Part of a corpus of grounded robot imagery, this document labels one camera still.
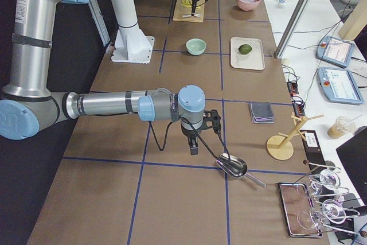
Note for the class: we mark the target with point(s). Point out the white plastic spoon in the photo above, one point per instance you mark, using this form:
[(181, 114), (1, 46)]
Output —
[(189, 15)]

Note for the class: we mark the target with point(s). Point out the mint green bowl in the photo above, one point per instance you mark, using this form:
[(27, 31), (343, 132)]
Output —
[(196, 46)]

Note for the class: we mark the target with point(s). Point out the wooden cutting board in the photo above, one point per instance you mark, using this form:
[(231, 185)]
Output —
[(179, 11)]

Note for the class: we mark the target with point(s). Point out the steel scoop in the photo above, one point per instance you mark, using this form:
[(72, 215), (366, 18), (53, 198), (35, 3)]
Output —
[(236, 168)]

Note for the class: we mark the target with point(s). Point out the green lime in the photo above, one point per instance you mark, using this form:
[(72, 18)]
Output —
[(245, 49)]

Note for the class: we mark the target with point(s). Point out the beige tray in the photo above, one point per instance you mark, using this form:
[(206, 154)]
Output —
[(254, 60)]

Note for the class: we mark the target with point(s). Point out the grey folded cloth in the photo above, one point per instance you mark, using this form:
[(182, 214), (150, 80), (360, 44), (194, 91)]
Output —
[(261, 112)]

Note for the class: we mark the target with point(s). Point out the wooden mug tree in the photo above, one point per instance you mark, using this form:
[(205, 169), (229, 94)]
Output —
[(279, 146)]

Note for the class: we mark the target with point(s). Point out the steel mirror tray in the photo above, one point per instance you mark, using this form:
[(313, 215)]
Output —
[(294, 200)]

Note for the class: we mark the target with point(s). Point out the glass rack with wine glasses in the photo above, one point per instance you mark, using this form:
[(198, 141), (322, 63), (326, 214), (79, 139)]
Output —
[(325, 189)]

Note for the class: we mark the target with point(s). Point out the iced coffee plastic cup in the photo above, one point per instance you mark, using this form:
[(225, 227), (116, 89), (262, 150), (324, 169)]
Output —
[(342, 125)]

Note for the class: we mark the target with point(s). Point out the upper teach pendant tablet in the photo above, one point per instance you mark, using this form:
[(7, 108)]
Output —
[(335, 51)]

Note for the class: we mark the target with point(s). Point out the teach pendant tablet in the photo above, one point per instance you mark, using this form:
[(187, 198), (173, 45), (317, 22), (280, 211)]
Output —
[(335, 51), (338, 86)]

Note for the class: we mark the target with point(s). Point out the lower teach pendant tablet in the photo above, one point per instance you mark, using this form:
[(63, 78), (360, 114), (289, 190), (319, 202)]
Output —
[(338, 86)]

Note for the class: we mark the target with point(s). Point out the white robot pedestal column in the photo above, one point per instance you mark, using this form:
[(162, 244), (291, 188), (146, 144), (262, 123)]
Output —
[(131, 44)]

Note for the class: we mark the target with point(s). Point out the aluminium frame post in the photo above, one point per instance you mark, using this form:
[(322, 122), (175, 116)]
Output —
[(290, 29)]

